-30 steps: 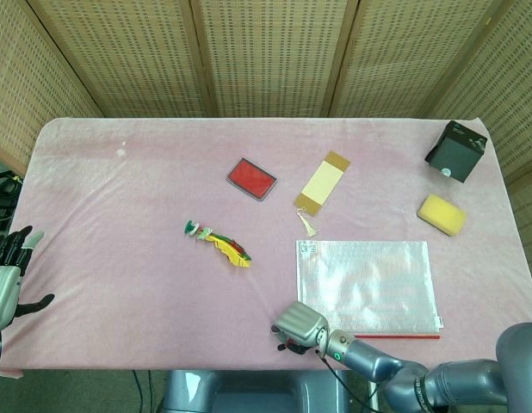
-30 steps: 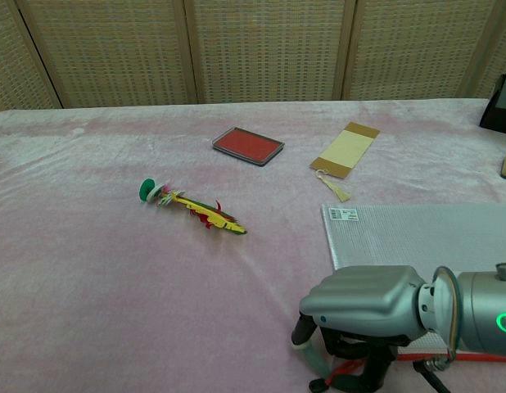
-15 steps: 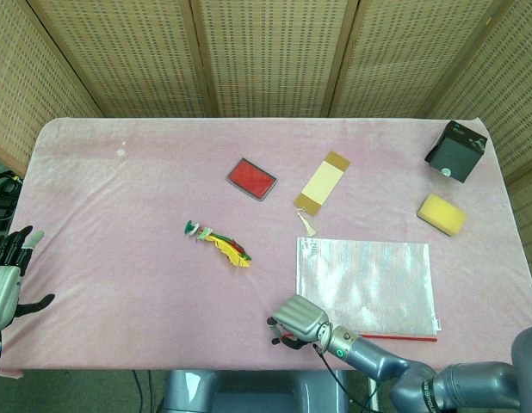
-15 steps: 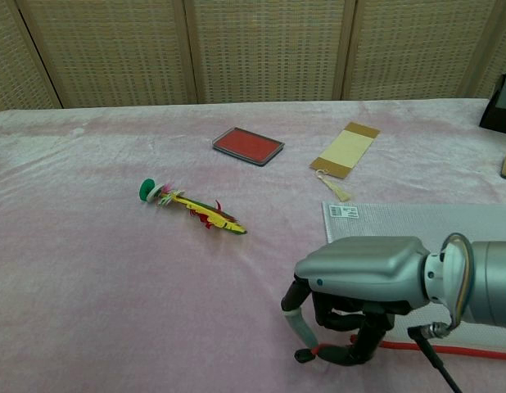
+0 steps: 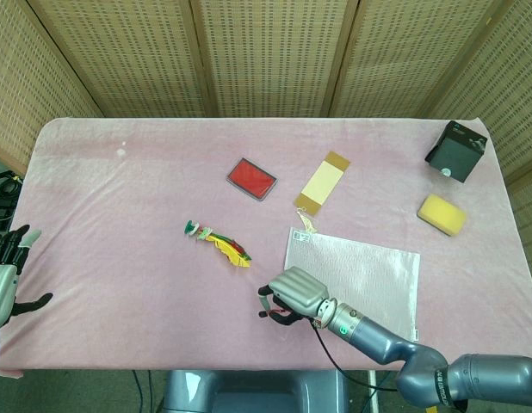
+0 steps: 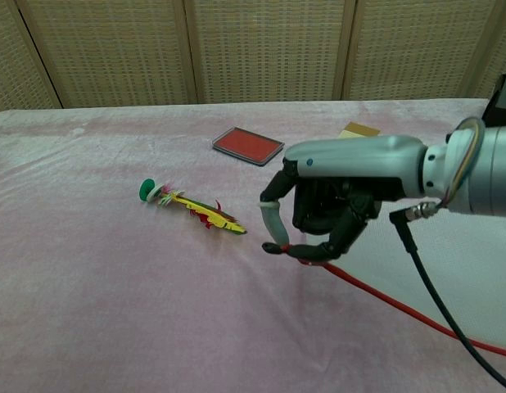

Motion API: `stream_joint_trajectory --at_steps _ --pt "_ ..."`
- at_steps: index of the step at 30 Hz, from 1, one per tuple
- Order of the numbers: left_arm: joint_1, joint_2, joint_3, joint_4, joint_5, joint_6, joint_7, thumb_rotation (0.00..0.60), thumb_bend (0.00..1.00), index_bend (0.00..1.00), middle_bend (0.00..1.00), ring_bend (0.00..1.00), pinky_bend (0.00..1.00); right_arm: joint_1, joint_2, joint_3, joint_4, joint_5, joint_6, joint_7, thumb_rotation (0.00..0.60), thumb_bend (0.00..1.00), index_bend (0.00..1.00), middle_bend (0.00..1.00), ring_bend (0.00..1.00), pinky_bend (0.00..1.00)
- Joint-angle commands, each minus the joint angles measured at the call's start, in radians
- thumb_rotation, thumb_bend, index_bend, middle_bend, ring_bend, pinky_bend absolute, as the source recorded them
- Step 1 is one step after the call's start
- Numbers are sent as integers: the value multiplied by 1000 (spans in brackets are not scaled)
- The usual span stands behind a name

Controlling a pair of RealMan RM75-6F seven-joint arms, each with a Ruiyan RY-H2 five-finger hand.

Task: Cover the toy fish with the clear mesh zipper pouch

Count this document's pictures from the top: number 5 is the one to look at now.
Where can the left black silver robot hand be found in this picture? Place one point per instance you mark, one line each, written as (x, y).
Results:
(1, 284)

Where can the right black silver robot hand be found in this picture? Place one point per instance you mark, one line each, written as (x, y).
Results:
(298, 290)

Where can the clear mesh zipper pouch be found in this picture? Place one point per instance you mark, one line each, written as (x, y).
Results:
(369, 275)

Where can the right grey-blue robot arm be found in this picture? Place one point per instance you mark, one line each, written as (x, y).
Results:
(421, 361)

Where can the yellow green red feather toy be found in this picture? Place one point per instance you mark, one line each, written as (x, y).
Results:
(223, 245)

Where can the yellow sponge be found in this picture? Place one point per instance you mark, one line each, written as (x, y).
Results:
(442, 213)

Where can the grey-blue robot torso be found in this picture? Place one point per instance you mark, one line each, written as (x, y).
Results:
(257, 393)

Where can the brown cream bookmark with tassel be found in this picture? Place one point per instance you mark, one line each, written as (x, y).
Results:
(323, 180)

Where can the red ink pad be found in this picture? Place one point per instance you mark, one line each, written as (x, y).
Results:
(252, 178)

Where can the pink tablecloth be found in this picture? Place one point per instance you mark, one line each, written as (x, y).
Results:
(141, 301)

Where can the black cardboard box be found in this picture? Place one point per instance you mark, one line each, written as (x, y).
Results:
(457, 157)

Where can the woven folding screen wooden frame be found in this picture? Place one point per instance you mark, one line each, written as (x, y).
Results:
(270, 56)

